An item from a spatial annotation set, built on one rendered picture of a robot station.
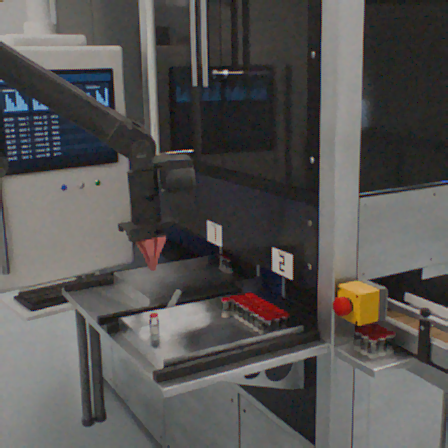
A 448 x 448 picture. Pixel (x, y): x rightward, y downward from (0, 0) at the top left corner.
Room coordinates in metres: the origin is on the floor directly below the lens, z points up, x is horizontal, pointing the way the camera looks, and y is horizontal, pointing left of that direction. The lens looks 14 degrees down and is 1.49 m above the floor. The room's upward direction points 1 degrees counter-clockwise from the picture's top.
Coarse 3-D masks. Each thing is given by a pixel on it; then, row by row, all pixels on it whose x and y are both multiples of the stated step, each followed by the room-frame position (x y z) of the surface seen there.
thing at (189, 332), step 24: (144, 312) 1.47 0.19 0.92; (168, 312) 1.50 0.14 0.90; (192, 312) 1.53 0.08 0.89; (216, 312) 1.55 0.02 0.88; (144, 336) 1.41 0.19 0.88; (168, 336) 1.40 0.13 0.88; (192, 336) 1.40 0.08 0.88; (216, 336) 1.40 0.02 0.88; (240, 336) 1.39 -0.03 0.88; (264, 336) 1.32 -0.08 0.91; (168, 360) 1.22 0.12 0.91; (192, 360) 1.24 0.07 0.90
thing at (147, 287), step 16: (208, 256) 1.93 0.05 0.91; (128, 272) 1.81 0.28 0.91; (144, 272) 1.83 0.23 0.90; (160, 272) 1.86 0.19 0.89; (176, 272) 1.88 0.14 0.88; (192, 272) 1.88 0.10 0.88; (208, 272) 1.87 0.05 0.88; (224, 272) 1.87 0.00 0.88; (128, 288) 1.69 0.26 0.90; (144, 288) 1.74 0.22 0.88; (160, 288) 1.74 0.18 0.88; (192, 288) 1.73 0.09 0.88; (208, 288) 1.64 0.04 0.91; (224, 288) 1.67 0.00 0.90; (256, 288) 1.72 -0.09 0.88; (144, 304) 1.59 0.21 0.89
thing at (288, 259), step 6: (276, 252) 1.52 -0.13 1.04; (282, 252) 1.50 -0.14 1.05; (276, 258) 1.52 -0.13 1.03; (282, 258) 1.50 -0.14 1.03; (288, 258) 1.48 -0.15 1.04; (276, 264) 1.52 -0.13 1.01; (288, 264) 1.48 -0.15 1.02; (276, 270) 1.52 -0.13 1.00; (288, 270) 1.48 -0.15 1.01; (288, 276) 1.48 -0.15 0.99
